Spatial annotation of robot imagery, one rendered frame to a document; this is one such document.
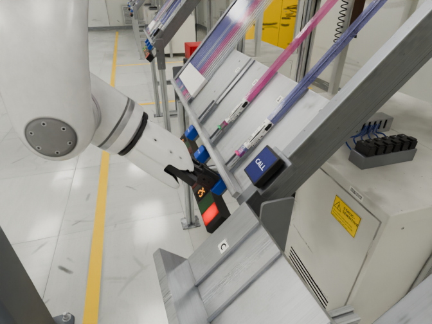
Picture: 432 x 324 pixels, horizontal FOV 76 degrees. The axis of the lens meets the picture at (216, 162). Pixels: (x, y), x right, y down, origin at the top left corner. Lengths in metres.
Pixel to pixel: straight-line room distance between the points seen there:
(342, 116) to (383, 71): 0.07
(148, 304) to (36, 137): 0.95
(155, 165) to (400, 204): 0.51
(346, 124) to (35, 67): 0.37
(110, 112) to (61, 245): 1.17
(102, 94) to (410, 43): 0.40
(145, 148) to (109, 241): 1.06
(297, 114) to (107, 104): 0.28
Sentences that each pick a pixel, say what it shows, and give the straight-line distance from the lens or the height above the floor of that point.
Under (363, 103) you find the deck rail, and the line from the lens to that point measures 0.44.
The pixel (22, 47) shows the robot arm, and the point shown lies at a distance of 0.30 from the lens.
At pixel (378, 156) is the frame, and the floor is 0.65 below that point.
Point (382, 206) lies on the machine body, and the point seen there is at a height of 0.62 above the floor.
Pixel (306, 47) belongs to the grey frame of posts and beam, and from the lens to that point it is 1.20.
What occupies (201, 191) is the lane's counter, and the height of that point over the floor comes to 0.65.
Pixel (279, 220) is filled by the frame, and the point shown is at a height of 0.72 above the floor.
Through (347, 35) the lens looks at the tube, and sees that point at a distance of 0.51.
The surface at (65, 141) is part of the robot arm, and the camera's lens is 0.32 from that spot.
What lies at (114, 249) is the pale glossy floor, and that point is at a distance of 1.39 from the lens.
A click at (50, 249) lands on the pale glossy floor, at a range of 1.51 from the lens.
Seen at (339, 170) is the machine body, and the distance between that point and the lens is 0.75.
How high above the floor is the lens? 1.00
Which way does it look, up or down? 32 degrees down
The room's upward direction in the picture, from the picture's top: straight up
